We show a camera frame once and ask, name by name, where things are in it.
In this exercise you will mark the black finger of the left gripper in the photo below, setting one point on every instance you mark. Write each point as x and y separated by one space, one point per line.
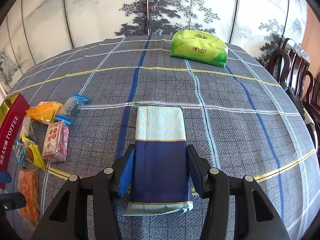
11 201

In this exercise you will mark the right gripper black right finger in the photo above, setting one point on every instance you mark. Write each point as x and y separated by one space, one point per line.
255 215

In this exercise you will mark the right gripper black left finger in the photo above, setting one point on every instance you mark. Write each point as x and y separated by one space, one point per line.
66 216

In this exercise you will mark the blue and mint snack bag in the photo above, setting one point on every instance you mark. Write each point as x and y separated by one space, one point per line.
160 180

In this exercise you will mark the yellow wrapped pastry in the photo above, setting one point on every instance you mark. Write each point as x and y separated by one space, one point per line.
32 152

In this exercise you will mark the light blue small snack packet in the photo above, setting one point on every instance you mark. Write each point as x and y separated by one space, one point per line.
19 151

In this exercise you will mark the pink white boxed snack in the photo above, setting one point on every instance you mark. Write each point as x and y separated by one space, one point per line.
55 143

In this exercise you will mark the red and gold toffee tin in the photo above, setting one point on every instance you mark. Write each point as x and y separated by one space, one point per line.
13 111

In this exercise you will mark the orange snack packet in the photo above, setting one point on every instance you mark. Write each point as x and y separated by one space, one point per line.
44 112

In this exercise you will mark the clear blue-ended snack packet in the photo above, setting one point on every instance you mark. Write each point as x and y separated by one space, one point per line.
70 108

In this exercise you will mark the blue plaid tablecloth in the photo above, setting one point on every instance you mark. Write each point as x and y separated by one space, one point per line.
237 117

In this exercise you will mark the dark wooden chair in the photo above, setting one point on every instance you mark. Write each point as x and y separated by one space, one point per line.
291 64

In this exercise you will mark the green tissue pack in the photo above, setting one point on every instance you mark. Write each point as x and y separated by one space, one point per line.
199 46

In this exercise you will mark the painted folding screen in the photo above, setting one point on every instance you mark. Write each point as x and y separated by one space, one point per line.
35 30

